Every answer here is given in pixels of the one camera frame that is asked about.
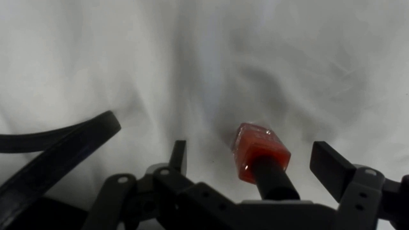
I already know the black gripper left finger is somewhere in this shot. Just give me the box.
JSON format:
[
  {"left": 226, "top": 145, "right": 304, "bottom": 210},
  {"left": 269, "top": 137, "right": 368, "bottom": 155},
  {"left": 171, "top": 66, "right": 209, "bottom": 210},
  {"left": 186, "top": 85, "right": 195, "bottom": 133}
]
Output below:
[{"left": 82, "top": 140, "right": 240, "bottom": 230}]

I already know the black handbag with strap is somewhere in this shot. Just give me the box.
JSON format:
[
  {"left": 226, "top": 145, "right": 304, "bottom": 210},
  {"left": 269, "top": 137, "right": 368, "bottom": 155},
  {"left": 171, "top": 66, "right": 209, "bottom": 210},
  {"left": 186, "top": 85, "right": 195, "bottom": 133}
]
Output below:
[{"left": 0, "top": 110, "right": 122, "bottom": 230}]

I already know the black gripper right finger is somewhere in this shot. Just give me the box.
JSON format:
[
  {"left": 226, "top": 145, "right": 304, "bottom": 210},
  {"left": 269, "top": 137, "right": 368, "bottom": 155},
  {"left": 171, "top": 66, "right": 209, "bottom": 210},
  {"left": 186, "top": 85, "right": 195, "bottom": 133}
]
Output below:
[{"left": 309, "top": 141, "right": 409, "bottom": 230}]

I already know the orange nail polish bottle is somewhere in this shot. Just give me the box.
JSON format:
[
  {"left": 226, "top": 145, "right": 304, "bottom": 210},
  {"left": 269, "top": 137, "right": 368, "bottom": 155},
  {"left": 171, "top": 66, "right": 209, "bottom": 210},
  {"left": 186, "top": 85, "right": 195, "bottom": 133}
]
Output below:
[{"left": 231, "top": 122, "right": 301, "bottom": 202}]

